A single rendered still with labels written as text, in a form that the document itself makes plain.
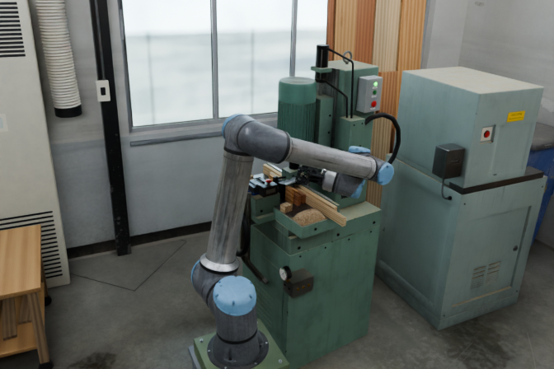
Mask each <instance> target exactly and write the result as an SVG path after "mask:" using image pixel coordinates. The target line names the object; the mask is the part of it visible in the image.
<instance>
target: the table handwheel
mask: <svg viewBox="0 0 554 369"><path fill-rule="evenodd" d="M241 228H243V232H244V245H243V248H242V250H240V251H239V250H237V252H236V256H237V257H242V256H244V255H245V254H246V253H247V251H248V250H249V247H250V241H251V236H250V229H249V225H248V221H247V219H246V214H245V213H243V218H242V225H241Z"/></svg>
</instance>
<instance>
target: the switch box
mask: <svg viewBox="0 0 554 369"><path fill-rule="evenodd" d="M375 82H377V85H376V86H377V87H378V88H374V89H373V86H374V85H373V84H374V83H375ZM382 85H383V78H382V77H378V76H374V75H373V76H367V77H359V85H358V95H357V105H356V110H358V111H360V112H363V113H368V112H372V111H377V110H380V101H381V93H382ZM373 90H376V91H377V93H376V95H377V96H376V95H373ZM372 96H376V97H372ZM374 100H375V101H376V102H377V104H376V106H375V109H373V110H371V109H370V108H373V107H372V102H373V101H374Z"/></svg>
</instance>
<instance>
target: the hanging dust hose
mask: <svg viewBox="0 0 554 369"><path fill-rule="evenodd" d="M35 2H36V6H37V8H36V9H38V10H37V12H38V14H37V15H38V17H37V18H38V19H39V20H38V22H39V25H40V26H39V28H40V31H42V32H40V33H41V34H42V36H41V38H42V39H41V40H43V41H42V42H41V43H42V44H43V45H42V46H43V47H44V48H43V49H44V51H43V52H44V53H45V54H44V56H45V58H46V60H45V62H47V63H45V64H47V66H46V67H47V69H46V70H48V72H47V73H48V76H49V77H48V79H50V80H49V82H50V85H51V86H50V87H51V89H50V90H51V93H52V95H51V96H52V99H53V102H54V103H53V104H54V112H55V116H57V117H59V118H72V117H77V116H79V115H81V114H82V105H81V102H80V101H81V100H79V99H80V97H79V96H80V95H79V94H78V93H79V91H78V86H77V80H76V79H77V78H76V75H75V72H74V71H75V69H74V68H75V67H74V66H73V65H74V63H73V62H74V61H73V58H72V53H73V52H71V51H72V50H71V49H70V48H72V46H70V43H69V42H70V40H69V39H70V38H69V34H68V33H69V31H68V30H69V28H67V27H68V25H67V24H68V23H67V22H66V21H67V19H65V18H67V17H66V16H65V15H66V13H65V12H66V10H64V9H65V8H66V7H64V5H65V4H64V0H36V1H35Z"/></svg>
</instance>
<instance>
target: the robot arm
mask: <svg viewBox="0 0 554 369"><path fill-rule="evenodd" d="M222 135H223V137H224V139H225V143H224V148H223V150H224V153H223V162H222V166H221V171H220V176H219V182H218V191H217V195H216V200H215V205H214V215H213V220H212V224H211V229H210V234H209V243H208V249H207V253H205V254H203V255H202V256H201V257H200V259H199V260H198V261H197V262H196V263H195V265H194V267H193V269H192V271H191V282H192V283H193V286H194V288H195V290H196V291H197V292H198V293H199V295H200V296H201V298H202V299H203V300H204V302H205V304H206V305H207V306H208V308H209V309H210V310H211V312H212V313H213V314H214V317H215V321H216V331H217V333H216V335H215V337H214V341H213V346H212V347H213V355H214V357H215V358H216V359H217V360H218V361H219V362H221V363H222V364H224V365H226V366H230V367H241V366H245V365H248V364H250V363H252V362H254V361H255V360H256V359H257V358H258V357H259V356H260V355H261V354H262V352H263V348H264V344H263V338H262V336H261V334H260V332H259V330H258V329H257V313H256V290H255V287H254V285H253V284H252V282H251V281H250V280H249V279H247V278H244V277H242V276H237V271H238V266H239V262H238V260H237V259H236V257H235V256H236V252H237V243H238V239H239V235H240V230H241V225H242V218H243V213H244V208H245V204H246V196H247V191H248V187H249V182H250V178H251V169H252V165H253V161H254V157H256V158H258V159H261V160H263V161H268V162H271V163H275V164H280V163H282V162H284V161H288V162H292V163H296V164H299V165H303V166H299V167H298V173H297V175H296V176H294V177H292V178H291V179H287V180H281V181H279V183H280V184H282V185H307V184H308V183H309V181H310V182H313V183H316V184H318V185H319V186H320V187H322V189H324V190H327V191H328V192H329V193H330V192H333V193H336V194H341V195H344V196H347V197H350V198H354V199H358V198H359V196H360V194H361V191H362V189H363V187H364V183H365V180H371V181H374V182H376V183H378V184H379V185H386V184H387V183H389V182H390V180H391V179H392V177H393V174H394V169H393V166H392V165H391V164H389V163H388V162H385V161H383V160H380V159H378V158H377V157H375V156H372V155H370V150H369V149H368V148H364V147H356V146H352V147H350V148H349V151H347V152H345V151H341V150H338V149H335V148H332V147H326V146H322V145H319V144H316V143H312V142H307V141H303V140H300V139H296V138H291V137H290V136H289V134H288V133H287V132H285V131H283V130H280V129H277V128H272V127H270V126H268V125H265V124H263V123H260V122H259V121H257V120H255V119H253V118H252V117H251V116H249V115H247V114H241V113H237V114H232V115H231V116H229V117H228V118H227V119H226V120H225V121H224V123H223V126H222ZM316 168H318V169H322V170H327V171H323V172H322V174H321V173H320V172H319V171H318V170H317V169H316Z"/></svg>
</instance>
